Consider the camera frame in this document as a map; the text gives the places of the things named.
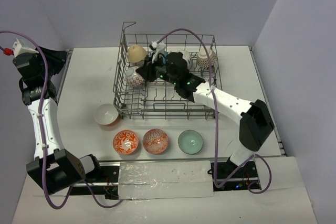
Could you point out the orange floral pattern bowl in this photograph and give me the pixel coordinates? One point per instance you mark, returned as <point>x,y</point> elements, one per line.
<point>125,142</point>

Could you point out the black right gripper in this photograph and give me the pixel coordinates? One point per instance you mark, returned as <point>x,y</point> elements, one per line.
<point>147,71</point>

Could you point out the orange geometric pattern bowl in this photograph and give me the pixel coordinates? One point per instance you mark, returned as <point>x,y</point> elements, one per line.
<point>155,141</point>

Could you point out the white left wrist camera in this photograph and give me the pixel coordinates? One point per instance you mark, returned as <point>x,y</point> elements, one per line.
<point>18,48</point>

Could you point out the blue white patterned bowl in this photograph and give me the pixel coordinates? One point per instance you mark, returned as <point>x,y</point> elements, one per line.
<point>133,78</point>

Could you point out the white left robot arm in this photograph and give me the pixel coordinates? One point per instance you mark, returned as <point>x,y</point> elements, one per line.
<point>53,168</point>

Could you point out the pale green bowl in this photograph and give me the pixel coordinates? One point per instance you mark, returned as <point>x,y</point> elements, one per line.
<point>190,142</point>

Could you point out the black mounting rail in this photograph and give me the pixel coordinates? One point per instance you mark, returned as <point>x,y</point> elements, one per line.
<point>106,183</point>

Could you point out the orange bowl under stack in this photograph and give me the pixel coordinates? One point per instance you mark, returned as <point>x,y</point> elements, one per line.
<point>106,114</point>

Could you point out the white bowl orange rim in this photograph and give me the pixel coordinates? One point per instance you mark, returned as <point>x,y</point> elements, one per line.
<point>187,57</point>

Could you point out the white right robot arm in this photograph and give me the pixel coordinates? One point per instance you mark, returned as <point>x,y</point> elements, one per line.
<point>253,118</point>

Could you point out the white taped sheet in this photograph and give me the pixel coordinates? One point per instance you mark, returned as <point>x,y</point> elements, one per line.
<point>163,180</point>

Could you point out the grey wire dish rack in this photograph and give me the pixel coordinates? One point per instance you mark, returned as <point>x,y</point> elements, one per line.
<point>158,98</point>

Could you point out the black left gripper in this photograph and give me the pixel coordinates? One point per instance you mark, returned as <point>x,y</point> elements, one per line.
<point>50,57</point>

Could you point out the tan bowl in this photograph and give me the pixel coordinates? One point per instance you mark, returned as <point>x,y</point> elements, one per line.
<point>136,53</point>

